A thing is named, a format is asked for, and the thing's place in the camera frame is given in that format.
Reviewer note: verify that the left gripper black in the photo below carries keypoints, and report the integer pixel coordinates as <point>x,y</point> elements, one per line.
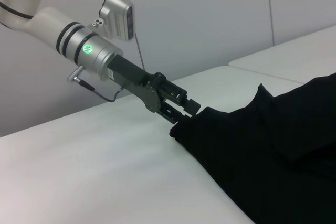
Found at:
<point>131,77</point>

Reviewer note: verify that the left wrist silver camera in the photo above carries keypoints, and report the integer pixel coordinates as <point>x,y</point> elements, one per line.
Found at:
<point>118,16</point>

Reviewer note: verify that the black shirt with FREE print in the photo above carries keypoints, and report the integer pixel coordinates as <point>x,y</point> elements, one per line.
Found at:
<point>262,155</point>

